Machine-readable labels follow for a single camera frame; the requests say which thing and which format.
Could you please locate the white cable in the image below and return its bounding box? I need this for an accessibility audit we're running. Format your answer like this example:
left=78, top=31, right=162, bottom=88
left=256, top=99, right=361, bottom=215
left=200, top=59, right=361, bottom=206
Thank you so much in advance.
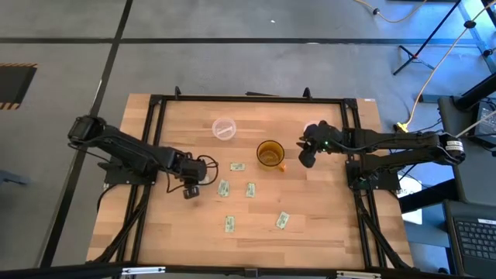
left=455, top=110, right=496, bottom=139

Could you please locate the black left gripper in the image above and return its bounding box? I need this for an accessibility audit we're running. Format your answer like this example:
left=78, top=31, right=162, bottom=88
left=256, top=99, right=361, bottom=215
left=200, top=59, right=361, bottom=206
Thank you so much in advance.
left=176, top=151, right=209, bottom=200

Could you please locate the black electronic device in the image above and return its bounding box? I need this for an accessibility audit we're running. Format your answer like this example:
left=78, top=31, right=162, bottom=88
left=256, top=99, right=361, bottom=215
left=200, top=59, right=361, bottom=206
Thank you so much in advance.
left=474, top=98, right=496, bottom=147

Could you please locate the standing desk with black legs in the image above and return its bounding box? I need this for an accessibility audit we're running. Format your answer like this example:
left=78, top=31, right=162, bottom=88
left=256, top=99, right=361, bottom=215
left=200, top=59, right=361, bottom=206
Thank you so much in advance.
left=393, top=0, right=496, bottom=77

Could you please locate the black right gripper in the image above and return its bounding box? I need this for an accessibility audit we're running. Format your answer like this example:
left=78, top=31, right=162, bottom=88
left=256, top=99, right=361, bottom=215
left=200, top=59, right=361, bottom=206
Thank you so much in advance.
left=296, top=120, right=346, bottom=169

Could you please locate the grey desk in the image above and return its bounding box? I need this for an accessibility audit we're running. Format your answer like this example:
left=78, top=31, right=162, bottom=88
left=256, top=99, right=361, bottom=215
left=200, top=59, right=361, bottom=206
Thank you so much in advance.
left=438, top=95, right=496, bottom=206

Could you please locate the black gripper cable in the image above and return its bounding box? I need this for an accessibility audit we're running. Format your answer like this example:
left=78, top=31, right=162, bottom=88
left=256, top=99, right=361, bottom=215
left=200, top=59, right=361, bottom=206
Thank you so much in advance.
left=166, top=153, right=220, bottom=194

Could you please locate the black aluminium table frame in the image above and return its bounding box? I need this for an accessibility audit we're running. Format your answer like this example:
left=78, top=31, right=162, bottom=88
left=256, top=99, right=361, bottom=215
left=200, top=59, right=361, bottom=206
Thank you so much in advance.
left=87, top=85, right=415, bottom=272

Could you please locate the white paper sheet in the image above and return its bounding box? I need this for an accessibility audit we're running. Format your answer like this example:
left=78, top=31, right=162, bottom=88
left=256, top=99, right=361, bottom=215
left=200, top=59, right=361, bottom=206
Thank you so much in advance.
left=397, top=174, right=425, bottom=226

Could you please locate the yellow mug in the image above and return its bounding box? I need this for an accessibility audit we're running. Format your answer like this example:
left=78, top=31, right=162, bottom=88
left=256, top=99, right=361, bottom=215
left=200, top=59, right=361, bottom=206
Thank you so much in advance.
left=256, top=139, right=288, bottom=174

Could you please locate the black floor hatch striped edge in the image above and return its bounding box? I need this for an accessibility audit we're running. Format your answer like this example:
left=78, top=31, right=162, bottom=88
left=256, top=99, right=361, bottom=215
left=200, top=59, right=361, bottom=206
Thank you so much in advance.
left=0, top=63, right=39, bottom=111

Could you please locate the black crossbar with silver brackets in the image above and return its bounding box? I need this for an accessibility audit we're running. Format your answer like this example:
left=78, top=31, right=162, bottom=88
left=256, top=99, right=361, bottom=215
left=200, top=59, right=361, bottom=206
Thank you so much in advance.
left=0, top=261, right=496, bottom=279

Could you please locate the yellow hanging cable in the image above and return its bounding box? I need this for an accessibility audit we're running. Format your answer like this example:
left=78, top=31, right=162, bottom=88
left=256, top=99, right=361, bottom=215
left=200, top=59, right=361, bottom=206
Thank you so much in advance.
left=394, top=0, right=496, bottom=133
left=354, top=0, right=429, bottom=24

